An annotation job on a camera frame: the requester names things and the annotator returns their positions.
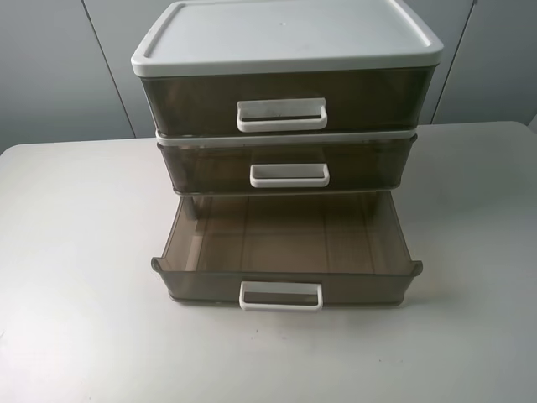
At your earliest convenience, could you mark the smoky transparent drawer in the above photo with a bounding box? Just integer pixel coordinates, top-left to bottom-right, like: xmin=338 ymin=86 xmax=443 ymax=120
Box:
xmin=159 ymin=136 xmax=417 ymax=196
xmin=151 ymin=192 xmax=423 ymax=311
xmin=142 ymin=66 xmax=434 ymax=138

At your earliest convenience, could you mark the white plastic drawer cabinet frame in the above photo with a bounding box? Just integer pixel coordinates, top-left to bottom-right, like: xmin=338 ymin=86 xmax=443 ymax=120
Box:
xmin=130 ymin=0 xmax=445 ymax=221

